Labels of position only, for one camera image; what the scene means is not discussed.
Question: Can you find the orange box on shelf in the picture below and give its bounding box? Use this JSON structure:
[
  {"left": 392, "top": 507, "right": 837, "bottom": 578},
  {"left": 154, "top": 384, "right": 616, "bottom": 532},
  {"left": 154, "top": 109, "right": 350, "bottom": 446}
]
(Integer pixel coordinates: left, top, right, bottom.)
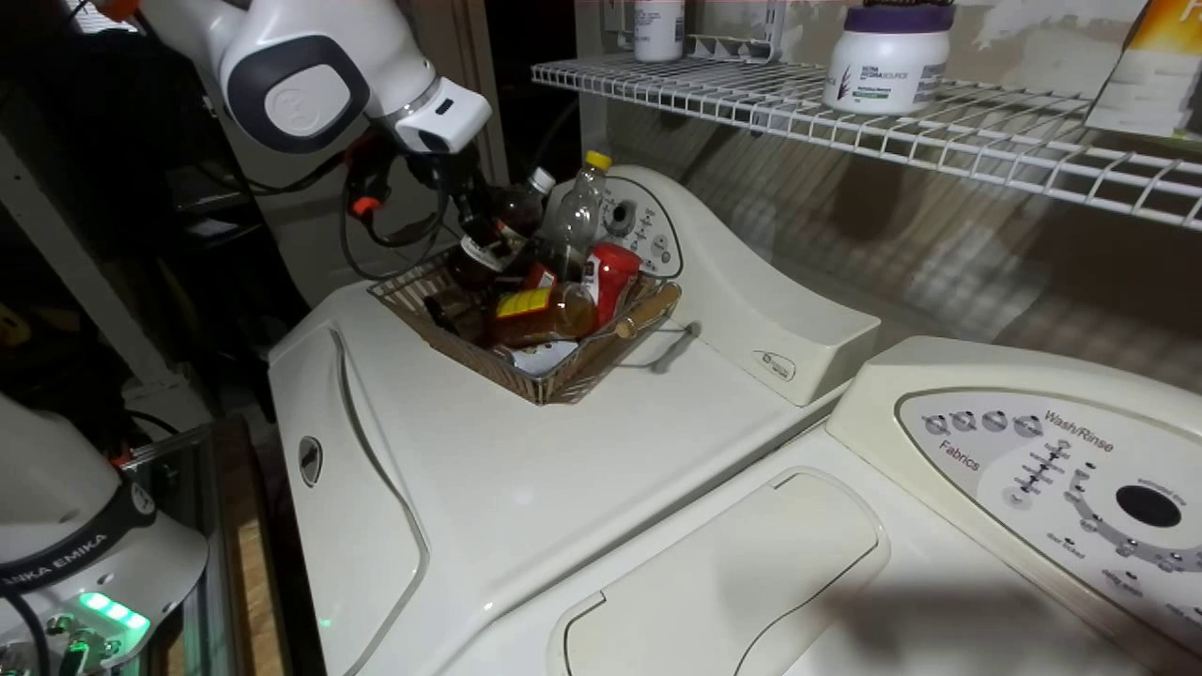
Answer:
[{"left": 1087, "top": 0, "right": 1202, "bottom": 138}]

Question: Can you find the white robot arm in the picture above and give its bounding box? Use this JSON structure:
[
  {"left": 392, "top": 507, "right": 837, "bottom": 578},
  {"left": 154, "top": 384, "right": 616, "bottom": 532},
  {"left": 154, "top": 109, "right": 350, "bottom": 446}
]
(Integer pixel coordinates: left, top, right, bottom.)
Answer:
[{"left": 0, "top": 0, "right": 493, "bottom": 676}]

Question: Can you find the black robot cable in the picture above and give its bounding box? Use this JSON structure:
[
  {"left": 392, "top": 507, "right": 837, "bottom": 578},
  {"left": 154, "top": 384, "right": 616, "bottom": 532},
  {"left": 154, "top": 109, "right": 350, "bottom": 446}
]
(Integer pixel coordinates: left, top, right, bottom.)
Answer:
[{"left": 334, "top": 124, "right": 469, "bottom": 286}]

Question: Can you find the clear bottle yellow cap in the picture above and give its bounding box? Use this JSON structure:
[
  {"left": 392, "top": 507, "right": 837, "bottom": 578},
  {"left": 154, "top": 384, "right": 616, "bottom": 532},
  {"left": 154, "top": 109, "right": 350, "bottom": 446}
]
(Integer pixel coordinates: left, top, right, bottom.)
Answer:
[{"left": 543, "top": 149, "right": 612, "bottom": 282}]

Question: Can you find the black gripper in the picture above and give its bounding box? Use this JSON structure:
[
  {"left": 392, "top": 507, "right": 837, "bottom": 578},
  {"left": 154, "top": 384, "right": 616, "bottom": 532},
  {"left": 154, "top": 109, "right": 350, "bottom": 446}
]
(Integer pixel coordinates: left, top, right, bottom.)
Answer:
[{"left": 429, "top": 147, "right": 550, "bottom": 267}]

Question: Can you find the brown wicker basket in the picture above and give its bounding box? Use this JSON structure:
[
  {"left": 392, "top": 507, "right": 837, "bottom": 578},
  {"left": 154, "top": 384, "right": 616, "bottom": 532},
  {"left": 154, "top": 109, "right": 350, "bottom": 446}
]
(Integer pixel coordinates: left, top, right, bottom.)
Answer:
[{"left": 372, "top": 258, "right": 683, "bottom": 406}]

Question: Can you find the white jar purple lid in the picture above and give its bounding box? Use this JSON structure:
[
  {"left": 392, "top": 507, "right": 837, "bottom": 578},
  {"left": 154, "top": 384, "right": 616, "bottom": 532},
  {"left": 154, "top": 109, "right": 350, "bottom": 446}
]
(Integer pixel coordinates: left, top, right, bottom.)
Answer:
[{"left": 822, "top": 0, "right": 953, "bottom": 118}]

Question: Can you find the red item in basket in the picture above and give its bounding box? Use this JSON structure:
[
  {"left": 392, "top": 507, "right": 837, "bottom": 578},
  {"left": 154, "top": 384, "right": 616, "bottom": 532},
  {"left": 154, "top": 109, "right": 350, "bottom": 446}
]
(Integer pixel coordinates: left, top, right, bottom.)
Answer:
[{"left": 591, "top": 242, "right": 643, "bottom": 322}]

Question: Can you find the white washing machine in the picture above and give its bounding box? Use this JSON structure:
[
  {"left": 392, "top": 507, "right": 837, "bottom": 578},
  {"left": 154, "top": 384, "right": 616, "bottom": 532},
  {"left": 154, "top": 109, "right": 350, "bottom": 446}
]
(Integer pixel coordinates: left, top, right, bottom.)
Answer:
[
  {"left": 270, "top": 164, "right": 880, "bottom": 676},
  {"left": 442, "top": 338, "right": 1202, "bottom": 676}
]

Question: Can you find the white wire shelf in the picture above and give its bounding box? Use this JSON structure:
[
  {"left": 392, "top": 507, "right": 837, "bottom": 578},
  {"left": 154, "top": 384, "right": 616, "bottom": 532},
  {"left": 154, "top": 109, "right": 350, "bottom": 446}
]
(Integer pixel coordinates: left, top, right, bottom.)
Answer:
[{"left": 531, "top": 56, "right": 1202, "bottom": 233}]

